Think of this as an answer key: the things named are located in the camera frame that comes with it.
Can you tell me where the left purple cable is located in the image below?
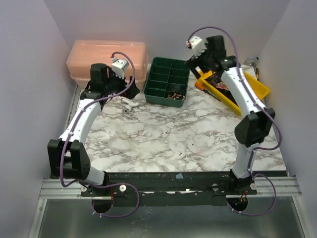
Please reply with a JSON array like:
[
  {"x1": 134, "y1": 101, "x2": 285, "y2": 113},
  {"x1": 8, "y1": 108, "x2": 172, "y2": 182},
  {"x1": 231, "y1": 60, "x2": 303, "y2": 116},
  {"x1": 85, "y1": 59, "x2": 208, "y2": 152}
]
[{"x1": 60, "y1": 51, "x2": 141, "y2": 219}]

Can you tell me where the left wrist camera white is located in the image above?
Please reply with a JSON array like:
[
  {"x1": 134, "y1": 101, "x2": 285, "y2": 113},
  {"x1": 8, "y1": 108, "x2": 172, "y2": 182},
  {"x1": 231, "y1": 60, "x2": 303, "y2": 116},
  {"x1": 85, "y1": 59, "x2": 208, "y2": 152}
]
[{"x1": 111, "y1": 57, "x2": 129, "y2": 79}]

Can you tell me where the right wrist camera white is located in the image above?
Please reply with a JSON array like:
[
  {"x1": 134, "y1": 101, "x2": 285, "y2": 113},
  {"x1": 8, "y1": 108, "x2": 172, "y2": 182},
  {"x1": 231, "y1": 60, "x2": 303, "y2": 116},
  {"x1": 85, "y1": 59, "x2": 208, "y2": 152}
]
[{"x1": 186, "y1": 35, "x2": 207, "y2": 58}]

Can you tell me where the black mounting base plate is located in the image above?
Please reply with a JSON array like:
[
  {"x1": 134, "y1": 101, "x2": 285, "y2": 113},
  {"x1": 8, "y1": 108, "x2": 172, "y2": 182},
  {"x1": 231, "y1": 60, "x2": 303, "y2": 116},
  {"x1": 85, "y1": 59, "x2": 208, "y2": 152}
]
[{"x1": 81, "y1": 172, "x2": 257, "y2": 207}]

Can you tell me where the metal clamp in corner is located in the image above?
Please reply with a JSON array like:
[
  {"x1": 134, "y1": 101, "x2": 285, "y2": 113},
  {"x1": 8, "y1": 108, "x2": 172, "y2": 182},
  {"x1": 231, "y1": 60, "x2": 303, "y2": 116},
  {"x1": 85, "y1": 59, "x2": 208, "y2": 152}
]
[{"x1": 245, "y1": 57, "x2": 259, "y2": 67}]

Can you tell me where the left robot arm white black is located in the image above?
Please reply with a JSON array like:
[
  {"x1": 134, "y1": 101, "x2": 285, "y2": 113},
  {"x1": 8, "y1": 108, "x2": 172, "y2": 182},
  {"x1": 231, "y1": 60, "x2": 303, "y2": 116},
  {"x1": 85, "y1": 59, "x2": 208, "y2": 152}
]
[{"x1": 48, "y1": 59, "x2": 139, "y2": 196}]

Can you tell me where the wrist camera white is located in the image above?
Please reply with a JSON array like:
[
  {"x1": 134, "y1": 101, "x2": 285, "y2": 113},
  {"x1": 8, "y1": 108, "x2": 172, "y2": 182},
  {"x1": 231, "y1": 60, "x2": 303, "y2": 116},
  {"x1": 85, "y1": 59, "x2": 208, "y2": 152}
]
[
  {"x1": 111, "y1": 57, "x2": 129, "y2": 79},
  {"x1": 186, "y1": 35, "x2": 207, "y2": 58}
]

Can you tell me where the pink translucent storage box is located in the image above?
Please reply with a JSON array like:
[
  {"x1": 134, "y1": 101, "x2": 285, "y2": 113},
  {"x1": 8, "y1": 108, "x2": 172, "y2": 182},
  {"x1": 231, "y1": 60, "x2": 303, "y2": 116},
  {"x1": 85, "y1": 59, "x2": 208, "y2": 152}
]
[{"x1": 66, "y1": 40, "x2": 149, "y2": 91}]

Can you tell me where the dark floral rose tie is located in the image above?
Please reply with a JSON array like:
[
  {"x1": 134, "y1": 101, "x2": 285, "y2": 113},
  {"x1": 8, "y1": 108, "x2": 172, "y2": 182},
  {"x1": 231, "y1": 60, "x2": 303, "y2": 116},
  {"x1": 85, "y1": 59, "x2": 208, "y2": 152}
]
[{"x1": 167, "y1": 91, "x2": 185, "y2": 101}]

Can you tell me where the white ribbed handheld device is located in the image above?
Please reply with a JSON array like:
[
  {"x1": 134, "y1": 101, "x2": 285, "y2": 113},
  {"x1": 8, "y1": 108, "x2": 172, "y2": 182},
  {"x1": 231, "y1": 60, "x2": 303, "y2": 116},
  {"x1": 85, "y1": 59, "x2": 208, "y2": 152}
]
[{"x1": 120, "y1": 97, "x2": 139, "y2": 113}]

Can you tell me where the colourful patterned tie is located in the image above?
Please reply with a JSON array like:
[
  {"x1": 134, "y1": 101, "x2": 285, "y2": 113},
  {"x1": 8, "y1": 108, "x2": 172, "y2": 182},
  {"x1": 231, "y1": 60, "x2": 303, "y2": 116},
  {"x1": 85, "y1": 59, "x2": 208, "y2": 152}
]
[{"x1": 216, "y1": 82, "x2": 229, "y2": 91}]

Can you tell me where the yellow plastic tray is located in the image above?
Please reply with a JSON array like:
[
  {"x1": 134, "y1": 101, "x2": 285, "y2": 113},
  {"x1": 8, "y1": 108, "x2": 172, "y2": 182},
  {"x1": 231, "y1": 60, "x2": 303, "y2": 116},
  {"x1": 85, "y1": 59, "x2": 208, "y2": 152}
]
[{"x1": 197, "y1": 71, "x2": 270, "y2": 116}]

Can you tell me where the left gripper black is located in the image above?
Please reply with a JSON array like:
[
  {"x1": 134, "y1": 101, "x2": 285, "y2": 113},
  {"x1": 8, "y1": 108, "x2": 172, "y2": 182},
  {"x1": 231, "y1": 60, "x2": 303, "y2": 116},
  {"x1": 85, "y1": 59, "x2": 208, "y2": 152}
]
[{"x1": 104, "y1": 68, "x2": 140, "y2": 100}]

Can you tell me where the green divided organizer tray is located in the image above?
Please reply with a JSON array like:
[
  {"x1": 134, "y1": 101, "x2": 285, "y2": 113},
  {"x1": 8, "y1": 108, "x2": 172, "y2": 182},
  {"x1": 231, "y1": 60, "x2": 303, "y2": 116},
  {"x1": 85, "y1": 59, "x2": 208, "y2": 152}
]
[{"x1": 144, "y1": 57, "x2": 190, "y2": 108}]

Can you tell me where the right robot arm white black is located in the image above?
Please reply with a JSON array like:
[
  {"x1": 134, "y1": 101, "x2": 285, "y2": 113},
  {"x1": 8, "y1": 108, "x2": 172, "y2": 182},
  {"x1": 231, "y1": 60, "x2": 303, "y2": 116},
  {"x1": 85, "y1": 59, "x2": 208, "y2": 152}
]
[{"x1": 186, "y1": 35, "x2": 275, "y2": 194}]

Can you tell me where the orange handled tool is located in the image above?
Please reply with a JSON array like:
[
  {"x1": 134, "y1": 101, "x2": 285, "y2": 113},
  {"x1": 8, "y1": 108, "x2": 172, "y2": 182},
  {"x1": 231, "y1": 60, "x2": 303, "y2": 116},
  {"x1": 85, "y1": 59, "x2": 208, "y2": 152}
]
[{"x1": 195, "y1": 82, "x2": 220, "y2": 102}]

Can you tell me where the dark paisley tie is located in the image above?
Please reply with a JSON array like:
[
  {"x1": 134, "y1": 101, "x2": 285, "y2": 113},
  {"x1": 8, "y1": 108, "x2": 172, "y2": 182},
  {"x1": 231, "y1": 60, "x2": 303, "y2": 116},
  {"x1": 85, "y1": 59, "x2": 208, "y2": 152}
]
[{"x1": 206, "y1": 74, "x2": 237, "y2": 105}]

